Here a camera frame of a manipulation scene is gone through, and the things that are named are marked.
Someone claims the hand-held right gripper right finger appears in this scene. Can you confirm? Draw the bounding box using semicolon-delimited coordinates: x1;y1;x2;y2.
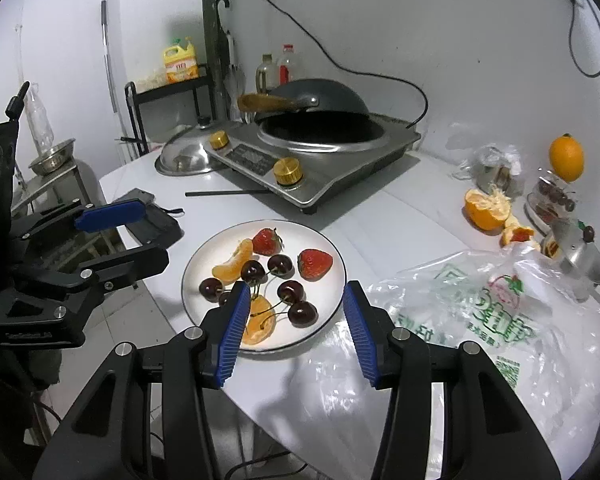
342;281;563;480

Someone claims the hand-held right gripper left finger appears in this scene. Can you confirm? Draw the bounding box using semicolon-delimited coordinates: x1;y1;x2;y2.
32;281;252;480

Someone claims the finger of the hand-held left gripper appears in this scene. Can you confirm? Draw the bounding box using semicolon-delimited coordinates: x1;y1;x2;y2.
11;198;147;257
9;245;171;319

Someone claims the peeled orange chunk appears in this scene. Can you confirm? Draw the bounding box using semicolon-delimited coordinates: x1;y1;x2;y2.
240;295;277;351

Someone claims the white plate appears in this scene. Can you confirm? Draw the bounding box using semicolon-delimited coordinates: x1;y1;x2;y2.
181;220;348;356

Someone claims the single orange segment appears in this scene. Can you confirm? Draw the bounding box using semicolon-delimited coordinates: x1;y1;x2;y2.
213;238;255;283

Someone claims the red strawberry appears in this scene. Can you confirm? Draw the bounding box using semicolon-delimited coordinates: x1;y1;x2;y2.
298;249;334;281
251;228;284;256

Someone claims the clear printed plastic bag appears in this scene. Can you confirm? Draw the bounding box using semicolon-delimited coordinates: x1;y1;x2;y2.
290;247;600;480

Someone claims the dark power bank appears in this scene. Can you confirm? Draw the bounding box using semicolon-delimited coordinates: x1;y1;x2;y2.
125;188;157;206

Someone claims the black pouch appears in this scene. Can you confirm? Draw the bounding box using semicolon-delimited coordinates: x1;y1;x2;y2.
125;205;184;249

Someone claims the stainless steel stand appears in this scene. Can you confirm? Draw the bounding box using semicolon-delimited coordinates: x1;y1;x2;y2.
10;157;104;261

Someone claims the stainless steel bowl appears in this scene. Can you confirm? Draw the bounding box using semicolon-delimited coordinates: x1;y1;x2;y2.
28;139;77;176

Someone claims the clear plastic bottle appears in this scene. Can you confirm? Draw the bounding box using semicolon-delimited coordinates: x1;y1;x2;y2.
24;85;56;159

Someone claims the stainless steel pot lid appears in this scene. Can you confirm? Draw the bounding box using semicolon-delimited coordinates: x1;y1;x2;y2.
155;117;217;177

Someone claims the black metal rack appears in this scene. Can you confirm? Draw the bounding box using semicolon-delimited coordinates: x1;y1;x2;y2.
125;64;216;157

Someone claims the black chopstick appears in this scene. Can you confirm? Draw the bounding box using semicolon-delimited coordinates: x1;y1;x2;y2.
185;188;271;197

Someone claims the pale food packet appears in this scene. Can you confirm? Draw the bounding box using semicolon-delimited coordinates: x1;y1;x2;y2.
134;72;169;92

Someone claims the stainless steel induction cooker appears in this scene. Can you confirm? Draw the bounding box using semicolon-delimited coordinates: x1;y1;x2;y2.
207;112;424;214

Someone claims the yellow oil jug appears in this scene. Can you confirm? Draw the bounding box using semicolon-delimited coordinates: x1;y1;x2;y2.
163;37;201;84

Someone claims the half-peeled orange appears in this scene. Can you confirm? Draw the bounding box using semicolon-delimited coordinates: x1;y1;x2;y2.
462;185;511;232

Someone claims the orange peel piece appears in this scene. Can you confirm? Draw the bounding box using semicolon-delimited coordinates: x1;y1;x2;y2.
500;217;541;251

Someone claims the grey vertical pipe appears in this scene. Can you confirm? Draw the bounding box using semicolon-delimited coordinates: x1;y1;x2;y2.
202;0;228;121

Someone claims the black folded umbrella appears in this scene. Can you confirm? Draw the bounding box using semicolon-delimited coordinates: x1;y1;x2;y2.
215;0;237;111

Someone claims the crumpled clear plastic bag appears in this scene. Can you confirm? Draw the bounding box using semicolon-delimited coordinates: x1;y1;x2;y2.
452;145;526;196

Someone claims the clear dessert cup with fruit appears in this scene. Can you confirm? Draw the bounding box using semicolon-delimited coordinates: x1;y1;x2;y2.
524;176;579;234

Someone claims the whole orange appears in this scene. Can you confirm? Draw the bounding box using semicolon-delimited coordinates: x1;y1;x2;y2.
548;133;585;184

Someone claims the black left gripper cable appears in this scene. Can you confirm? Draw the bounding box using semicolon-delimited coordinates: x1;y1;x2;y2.
7;81;31;122

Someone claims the black cable under table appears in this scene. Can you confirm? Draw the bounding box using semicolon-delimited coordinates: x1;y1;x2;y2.
225;447;312;480

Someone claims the grey metal wall bar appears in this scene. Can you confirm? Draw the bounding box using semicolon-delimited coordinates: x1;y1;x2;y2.
100;0;119;114

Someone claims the black wok with wooden handle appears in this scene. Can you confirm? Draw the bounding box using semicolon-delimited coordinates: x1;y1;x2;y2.
237;78;371;117

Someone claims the black cooker power cable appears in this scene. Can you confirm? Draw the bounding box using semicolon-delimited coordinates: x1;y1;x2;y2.
257;0;429;129

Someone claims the black hanging wall cable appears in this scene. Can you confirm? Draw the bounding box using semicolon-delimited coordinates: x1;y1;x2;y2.
562;0;600;79

